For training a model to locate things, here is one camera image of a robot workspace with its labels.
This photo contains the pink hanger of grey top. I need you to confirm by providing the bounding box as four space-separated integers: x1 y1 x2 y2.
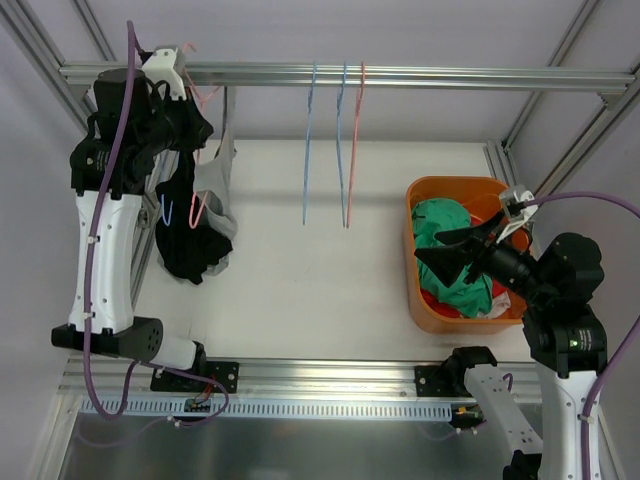
183 68 220 230

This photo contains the green tank top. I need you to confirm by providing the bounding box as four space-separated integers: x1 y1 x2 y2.
410 197 495 318

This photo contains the grey tank top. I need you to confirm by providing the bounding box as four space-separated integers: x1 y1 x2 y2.
192 87 238 278

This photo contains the red tank top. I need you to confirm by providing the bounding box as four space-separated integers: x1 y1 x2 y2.
419 207 509 319

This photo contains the blue hanger of green top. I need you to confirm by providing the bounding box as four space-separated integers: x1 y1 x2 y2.
302 61 317 226

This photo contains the blue hanger of red top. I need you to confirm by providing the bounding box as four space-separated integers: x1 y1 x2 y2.
335 62 348 228

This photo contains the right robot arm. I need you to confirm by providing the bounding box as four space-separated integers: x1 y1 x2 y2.
414 213 607 479

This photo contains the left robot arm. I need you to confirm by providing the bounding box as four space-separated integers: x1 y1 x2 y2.
51 68 213 391

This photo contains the blue hanger of black top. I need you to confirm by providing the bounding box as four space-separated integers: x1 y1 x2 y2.
159 194 174 227

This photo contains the black tank top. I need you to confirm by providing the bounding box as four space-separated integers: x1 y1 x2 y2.
155 151 233 285

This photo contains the orange plastic basket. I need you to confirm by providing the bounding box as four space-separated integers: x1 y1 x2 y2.
403 176 526 335

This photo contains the aluminium hanging rail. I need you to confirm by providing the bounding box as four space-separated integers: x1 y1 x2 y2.
58 60 636 95

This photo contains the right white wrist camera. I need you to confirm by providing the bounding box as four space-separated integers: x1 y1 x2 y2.
497 185 538 243

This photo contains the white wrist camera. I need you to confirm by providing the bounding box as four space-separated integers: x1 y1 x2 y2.
497 185 538 243
141 45 187 100

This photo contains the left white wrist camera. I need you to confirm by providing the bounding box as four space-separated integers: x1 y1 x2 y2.
141 45 187 100

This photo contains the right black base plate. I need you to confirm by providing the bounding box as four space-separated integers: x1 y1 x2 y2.
413 365 455 398

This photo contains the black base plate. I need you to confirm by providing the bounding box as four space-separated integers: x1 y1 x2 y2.
413 365 455 398
150 360 240 394

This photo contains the front aluminium rail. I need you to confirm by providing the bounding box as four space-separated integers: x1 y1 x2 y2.
58 354 541 402

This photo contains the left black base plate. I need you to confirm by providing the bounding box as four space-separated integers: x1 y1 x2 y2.
150 360 240 394

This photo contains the slotted cable duct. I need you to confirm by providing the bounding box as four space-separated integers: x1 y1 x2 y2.
79 395 482 422

